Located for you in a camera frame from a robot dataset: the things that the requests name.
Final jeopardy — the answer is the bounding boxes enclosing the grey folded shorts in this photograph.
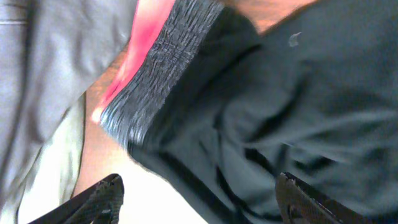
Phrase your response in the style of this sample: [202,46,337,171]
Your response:
[0,0,139,206]

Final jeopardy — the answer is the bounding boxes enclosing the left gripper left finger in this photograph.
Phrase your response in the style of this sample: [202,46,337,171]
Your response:
[29,174,124,224]

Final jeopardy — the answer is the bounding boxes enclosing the black leggings with red waistband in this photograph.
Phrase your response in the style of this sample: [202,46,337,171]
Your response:
[94,0,397,223]

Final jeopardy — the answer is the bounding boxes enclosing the beige folded shorts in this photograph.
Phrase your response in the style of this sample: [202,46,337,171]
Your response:
[1,95,86,224]

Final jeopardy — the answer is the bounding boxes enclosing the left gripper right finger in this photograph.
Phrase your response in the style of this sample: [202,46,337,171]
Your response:
[275,172,370,224]

